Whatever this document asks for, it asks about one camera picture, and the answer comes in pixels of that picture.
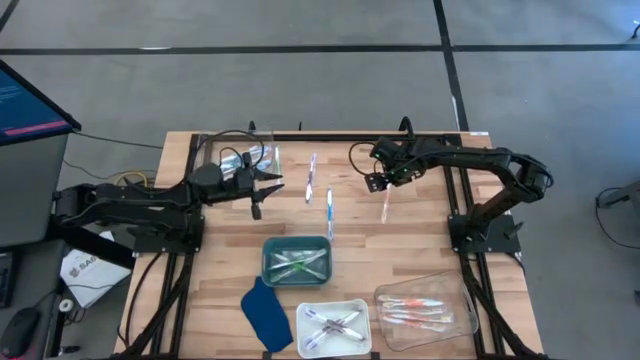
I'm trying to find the white plastic bin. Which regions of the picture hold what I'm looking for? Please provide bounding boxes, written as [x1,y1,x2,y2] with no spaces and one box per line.
[295,298,373,359]

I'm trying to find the black computer mouse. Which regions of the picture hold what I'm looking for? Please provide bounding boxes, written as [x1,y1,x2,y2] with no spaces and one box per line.
[0,307,40,360]

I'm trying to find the thin black cable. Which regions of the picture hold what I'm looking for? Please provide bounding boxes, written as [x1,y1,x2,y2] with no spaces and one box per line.
[73,130,164,151]

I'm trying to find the black keyboard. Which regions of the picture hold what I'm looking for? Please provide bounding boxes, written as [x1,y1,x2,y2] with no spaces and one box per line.
[0,249,15,309]

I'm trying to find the clear plastic bin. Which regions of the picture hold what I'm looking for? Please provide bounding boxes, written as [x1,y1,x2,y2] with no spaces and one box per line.
[196,126,282,176]
[373,269,480,352]

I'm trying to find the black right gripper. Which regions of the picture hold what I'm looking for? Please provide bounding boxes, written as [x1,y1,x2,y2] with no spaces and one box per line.
[364,135,426,194]

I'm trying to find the grey computer desk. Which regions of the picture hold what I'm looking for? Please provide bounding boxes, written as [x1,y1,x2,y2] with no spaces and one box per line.
[0,238,69,360]

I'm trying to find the green toothbrush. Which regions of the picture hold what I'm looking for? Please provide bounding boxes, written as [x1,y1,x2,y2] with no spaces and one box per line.
[272,252,306,266]
[272,259,329,282]
[269,249,329,271]

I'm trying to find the white printed paper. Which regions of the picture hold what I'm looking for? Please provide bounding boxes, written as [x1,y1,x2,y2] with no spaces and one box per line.
[59,230,133,309]

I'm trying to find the black aluminium table frame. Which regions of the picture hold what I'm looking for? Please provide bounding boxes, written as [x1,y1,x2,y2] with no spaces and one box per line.
[117,119,549,360]

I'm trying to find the black floor cable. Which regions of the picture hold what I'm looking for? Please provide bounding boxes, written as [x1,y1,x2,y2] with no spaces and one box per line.
[592,187,640,255]

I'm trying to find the teal plastic bin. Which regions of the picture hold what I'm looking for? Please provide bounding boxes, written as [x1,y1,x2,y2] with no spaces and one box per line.
[261,235,334,289]

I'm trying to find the thick black cable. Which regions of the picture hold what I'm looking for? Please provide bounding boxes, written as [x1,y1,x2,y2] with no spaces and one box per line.
[116,252,164,347]

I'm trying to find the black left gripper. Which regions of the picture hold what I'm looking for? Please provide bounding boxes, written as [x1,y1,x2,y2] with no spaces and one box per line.
[222,151,286,222]

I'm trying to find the computer monitor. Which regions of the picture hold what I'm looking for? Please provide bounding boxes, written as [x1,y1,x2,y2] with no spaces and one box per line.
[0,59,83,148]

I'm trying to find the yellow cable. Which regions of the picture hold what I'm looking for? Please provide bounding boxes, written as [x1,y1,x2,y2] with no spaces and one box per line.
[112,170,151,187]

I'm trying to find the dark blue cloth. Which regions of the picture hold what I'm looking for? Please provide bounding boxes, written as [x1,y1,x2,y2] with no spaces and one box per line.
[240,276,295,354]

